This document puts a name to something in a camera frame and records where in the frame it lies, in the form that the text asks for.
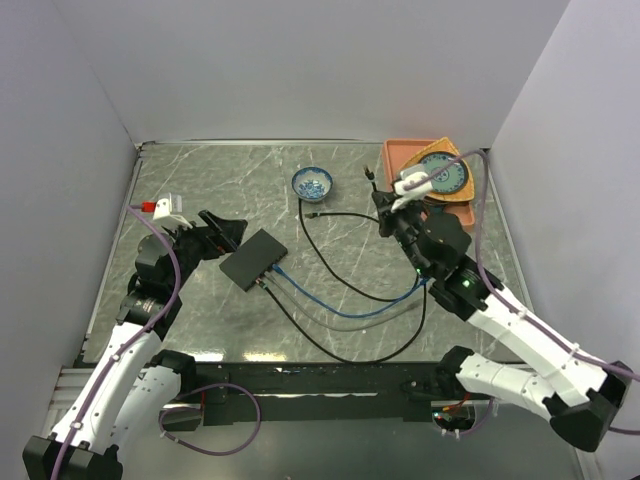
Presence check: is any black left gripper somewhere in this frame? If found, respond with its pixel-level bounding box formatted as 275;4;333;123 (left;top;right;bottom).
162;209;247;292

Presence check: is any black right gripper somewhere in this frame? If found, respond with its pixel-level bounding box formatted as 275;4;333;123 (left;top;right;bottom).
370;191;429;277

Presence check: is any black network switch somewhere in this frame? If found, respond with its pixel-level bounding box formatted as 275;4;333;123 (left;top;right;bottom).
219;229;288;292

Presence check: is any blue ethernet cable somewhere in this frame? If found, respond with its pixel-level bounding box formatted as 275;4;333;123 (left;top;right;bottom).
272;264;429;320

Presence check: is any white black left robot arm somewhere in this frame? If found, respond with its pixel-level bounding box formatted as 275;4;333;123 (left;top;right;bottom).
22;210;248;479

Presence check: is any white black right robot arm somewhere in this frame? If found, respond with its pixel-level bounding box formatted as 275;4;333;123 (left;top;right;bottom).
371;191;637;452

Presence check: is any teal round patterned plate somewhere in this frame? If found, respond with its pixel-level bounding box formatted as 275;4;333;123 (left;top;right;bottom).
419;151;469;194

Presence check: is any pink plastic tray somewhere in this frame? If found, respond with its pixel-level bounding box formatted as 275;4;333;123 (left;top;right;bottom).
382;139;475;232

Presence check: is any yellow triangular woven plate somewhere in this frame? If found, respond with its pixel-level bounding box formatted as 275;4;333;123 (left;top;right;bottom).
401;137;475;203

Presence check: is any blue white porcelain bowl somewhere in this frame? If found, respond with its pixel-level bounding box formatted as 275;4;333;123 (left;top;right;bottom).
291;166;334;203

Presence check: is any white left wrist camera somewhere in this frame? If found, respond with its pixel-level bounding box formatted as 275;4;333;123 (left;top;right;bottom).
140;193;192;230

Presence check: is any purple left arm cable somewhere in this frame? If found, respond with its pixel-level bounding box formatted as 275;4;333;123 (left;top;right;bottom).
47;204;182;480

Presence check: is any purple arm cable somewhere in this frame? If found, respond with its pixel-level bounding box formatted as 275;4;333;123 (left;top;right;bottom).
407;149;640;436
47;204;182;480

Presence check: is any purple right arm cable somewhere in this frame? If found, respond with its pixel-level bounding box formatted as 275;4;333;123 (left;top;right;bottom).
407;149;640;436

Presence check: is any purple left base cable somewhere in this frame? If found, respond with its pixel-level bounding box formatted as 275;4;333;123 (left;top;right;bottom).
158;383;262;456

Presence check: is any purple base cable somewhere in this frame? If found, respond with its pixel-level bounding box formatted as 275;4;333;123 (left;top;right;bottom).
439;387;499;441
158;383;262;456

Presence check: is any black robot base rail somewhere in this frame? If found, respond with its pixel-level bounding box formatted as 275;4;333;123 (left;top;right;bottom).
137;346;496;426

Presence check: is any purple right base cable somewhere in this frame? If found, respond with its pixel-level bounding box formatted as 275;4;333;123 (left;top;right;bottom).
439;387;499;441

